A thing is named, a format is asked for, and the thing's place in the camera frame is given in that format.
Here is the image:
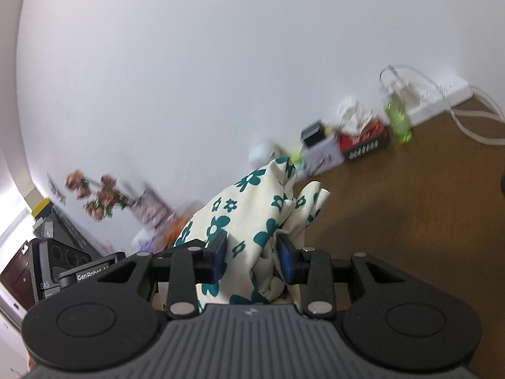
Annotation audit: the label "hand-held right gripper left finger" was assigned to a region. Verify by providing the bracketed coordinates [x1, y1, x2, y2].
[96, 231, 229, 320]

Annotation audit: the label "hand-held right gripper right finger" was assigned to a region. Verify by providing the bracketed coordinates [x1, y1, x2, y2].
[276, 235, 408, 320]

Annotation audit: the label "cream green floral dress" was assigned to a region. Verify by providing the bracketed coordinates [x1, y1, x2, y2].
[163, 157, 331, 312]

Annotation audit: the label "brown door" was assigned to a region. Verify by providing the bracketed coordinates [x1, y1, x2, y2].
[0, 239, 38, 310]

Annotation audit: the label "orange snack plastic bag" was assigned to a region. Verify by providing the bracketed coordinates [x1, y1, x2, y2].
[158, 201, 206, 245]

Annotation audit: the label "patterned flower vase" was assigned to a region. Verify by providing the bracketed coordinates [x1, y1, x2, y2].
[132, 187, 176, 227]

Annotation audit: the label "dried pink roses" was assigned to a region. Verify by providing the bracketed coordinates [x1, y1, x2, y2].
[65, 170, 133, 222]

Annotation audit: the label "white robot-shaped speaker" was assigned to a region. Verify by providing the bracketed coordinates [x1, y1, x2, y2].
[249, 140, 282, 166]

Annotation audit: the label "grey tin box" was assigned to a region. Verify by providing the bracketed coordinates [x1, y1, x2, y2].
[300, 134, 346, 176]

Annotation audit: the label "black power adapter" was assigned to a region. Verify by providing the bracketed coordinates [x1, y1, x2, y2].
[301, 122, 328, 147]

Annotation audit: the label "dark red tissue box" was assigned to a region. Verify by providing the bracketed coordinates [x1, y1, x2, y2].
[337, 120, 391, 161]

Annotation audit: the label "green spray bottle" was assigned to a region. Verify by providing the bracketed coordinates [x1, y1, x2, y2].
[383, 95, 413, 144]

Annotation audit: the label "white charger plug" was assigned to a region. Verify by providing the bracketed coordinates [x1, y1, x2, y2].
[389, 79, 421, 107]

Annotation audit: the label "white power strip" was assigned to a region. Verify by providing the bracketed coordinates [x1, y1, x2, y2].
[406, 78, 473, 123]

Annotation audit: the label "white power strip cord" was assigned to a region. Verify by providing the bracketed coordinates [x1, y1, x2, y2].
[450, 86, 505, 146]

